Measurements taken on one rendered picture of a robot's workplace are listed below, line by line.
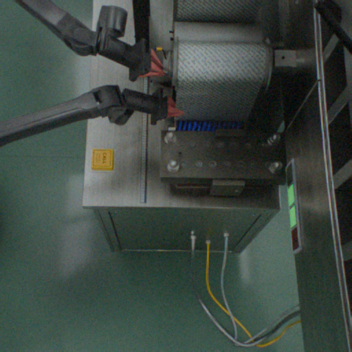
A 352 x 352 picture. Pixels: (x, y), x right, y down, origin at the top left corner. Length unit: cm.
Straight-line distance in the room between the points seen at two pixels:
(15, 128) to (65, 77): 148
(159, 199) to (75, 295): 100
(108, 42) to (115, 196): 54
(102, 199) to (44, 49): 152
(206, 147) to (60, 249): 121
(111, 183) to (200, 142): 33
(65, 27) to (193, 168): 55
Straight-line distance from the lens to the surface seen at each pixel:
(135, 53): 137
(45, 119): 143
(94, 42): 132
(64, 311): 251
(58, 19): 136
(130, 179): 166
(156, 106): 149
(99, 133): 173
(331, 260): 113
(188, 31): 151
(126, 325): 247
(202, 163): 154
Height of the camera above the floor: 246
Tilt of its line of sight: 71 degrees down
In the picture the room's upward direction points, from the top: 8 degrees clockwise
